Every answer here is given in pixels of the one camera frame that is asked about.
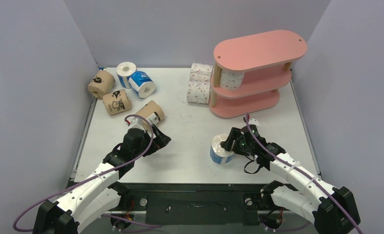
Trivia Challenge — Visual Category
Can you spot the floral paper roll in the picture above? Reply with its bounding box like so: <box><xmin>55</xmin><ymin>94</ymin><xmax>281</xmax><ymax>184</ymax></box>
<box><xmin>189</xmin><ymin>63</ymin><xmax>213</xmax><ymax>82</ymax></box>
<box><xmin>186</xmin><ymin>80</ymin><xmax>210</xmax><ymax>104</ymax></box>

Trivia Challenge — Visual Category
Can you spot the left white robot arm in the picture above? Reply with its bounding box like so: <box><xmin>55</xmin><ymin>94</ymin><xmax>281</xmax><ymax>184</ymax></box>
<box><xmin>32</xmin><ymin>125</ymin><xmax>171</xmax><ymax>234</ymax></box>

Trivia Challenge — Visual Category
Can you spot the lying blue white roll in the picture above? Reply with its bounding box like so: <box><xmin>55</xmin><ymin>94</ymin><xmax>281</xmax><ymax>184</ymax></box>
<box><xmin>128</xmin><ymin>71</ymin><xmax>156</xmax><ymax>98</ymax></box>

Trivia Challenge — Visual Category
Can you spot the blue paper roll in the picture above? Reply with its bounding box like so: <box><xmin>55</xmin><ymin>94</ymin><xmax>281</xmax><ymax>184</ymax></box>
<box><xmin>209</xmin><ymin>133</ymin><xmax>234</xmax><ymax>164</ymax></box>

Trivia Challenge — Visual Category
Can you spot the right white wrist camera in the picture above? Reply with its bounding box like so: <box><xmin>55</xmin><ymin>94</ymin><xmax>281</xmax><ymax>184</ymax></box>
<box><xmin>247</xmin><ymin>118</ymin><xmax>260</xmax><ymax>126</ymax></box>

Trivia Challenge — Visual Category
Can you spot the lower floral paper roll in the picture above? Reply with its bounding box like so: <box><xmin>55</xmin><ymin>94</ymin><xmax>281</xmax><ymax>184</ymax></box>
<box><xmin>186</xmin><ymin>80</ymin><xmax>210</xmax><ymax>104</ymax></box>

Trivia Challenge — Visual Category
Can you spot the upright blue white roll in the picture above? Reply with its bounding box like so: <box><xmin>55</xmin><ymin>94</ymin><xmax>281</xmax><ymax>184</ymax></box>
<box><xmin>116</xmin><ymin>61</ymin><xmax>137</xmax><ymax>88</ymax></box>

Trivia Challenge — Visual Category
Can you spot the brown roll cartoon print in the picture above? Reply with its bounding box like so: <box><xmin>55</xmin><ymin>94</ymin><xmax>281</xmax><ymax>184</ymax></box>
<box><xmin>102</xmin><ymin>89</ymin><xmax>132</xmax><ymax>116</ymax></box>

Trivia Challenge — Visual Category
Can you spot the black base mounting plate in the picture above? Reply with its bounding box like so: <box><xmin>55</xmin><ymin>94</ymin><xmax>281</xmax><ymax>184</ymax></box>
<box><xmin>111</xmin><ymin>182</ymin><xmax>273</xmax><ymax>226</ymax></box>

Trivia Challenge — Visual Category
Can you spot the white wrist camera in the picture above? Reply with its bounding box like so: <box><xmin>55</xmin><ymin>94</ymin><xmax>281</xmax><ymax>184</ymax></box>
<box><xmin>247</xmin><ymin>118</ymin><xmax>260</xmax><ymax>126</ymax></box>
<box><xmin>128</xmin><ymin>117</ymin><xmax>146</xmax><ymax>131</ymax></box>

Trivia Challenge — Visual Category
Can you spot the floral roll on shelf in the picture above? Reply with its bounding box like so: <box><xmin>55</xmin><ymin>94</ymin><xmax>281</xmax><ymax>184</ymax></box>
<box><xmin>219</xmin><ymin>70</ymin><xmax>244</xmax><ymax>90</ymax></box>

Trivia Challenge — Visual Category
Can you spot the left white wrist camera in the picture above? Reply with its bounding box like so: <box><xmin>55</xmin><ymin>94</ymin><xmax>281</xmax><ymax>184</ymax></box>
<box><xmin>128</xmin><ymin>117</ymin><xmax>146</xmax><ymax>131</ymax></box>

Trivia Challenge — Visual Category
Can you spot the upper floral paper roll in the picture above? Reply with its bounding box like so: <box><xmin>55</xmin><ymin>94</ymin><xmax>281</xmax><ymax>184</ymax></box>
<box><xmin>189</xmin><ymin>63</ymin><xmax>213</xmax><ymax>82</ymax></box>

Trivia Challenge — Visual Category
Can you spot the pink three-tier shelf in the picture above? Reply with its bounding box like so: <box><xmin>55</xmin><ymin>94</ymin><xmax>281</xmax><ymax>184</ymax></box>
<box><xmin>209</xmin><ymin>30</ymin><xmax>307</xmax><ymax>118</ymax></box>

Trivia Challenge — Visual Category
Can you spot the brown roll black print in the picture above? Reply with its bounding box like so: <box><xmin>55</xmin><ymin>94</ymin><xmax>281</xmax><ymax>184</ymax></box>
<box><xmin>87</xmin><ymin>70</ymin><xmax>115</xmax><ymax>99</ymax></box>

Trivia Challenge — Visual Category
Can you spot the brown roll with barcode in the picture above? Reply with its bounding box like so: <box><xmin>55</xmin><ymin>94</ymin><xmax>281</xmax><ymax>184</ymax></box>
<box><xmin>135</xmin><ymin>100</ymin><xmax>165</xmax><ymax>125</ymax></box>

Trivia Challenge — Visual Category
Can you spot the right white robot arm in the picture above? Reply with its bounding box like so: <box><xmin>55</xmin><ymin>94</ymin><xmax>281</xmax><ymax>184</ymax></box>
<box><xmin>219</xmin><ymin>124</ymin><xmax>361</xmax><ymax>234</ymax></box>

